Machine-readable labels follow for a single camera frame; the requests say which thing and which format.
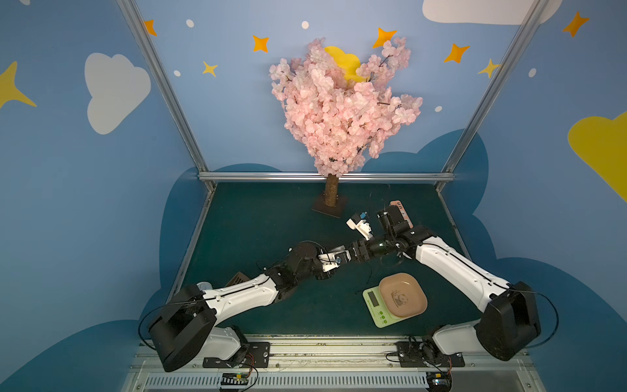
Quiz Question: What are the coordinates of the pink cherry blossom tree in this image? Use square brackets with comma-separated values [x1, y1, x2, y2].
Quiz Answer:
[268, 37, 425, 220]

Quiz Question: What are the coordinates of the grey tape roll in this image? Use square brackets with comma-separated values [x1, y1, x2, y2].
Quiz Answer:
[197, 282, 213, 291]

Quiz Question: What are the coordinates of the orange power strip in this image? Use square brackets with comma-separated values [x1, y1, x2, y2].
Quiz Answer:
[390, 200, 413, 229]

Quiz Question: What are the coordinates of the brown slotted scoop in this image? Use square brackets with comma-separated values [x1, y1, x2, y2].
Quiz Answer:
[226, 271, 250, 287]

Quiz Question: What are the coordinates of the black usb cable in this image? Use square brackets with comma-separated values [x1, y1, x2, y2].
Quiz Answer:
[353, 254, 393, 296]

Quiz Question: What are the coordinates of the metal frame rail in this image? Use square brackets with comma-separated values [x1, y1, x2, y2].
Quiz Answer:
[114, 0, 552, 193]

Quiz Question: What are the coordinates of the green electronic scale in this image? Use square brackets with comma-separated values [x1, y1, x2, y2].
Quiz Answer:
[362, 287, 405, 328]

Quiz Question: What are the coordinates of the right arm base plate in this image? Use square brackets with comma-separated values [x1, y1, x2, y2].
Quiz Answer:
[395, 341, 465, 370]

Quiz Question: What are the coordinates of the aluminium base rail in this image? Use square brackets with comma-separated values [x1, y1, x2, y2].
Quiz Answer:
[122, 335, 545, 391]

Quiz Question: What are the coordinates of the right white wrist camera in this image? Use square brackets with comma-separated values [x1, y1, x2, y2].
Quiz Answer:
[346, 212, 374, 240]

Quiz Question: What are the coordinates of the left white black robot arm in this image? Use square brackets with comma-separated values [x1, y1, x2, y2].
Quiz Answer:
[148, 242, 352, 372]

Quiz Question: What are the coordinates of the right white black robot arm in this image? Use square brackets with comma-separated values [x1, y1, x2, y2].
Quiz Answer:
[347, 204, 541, 361]

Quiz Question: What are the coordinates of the pink square plate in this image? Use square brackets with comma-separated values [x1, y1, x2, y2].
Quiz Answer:
[378, 273, 428, 319]

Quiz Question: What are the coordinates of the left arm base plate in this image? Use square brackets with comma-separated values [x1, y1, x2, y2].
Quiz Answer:
[202, 341, 271, 368]

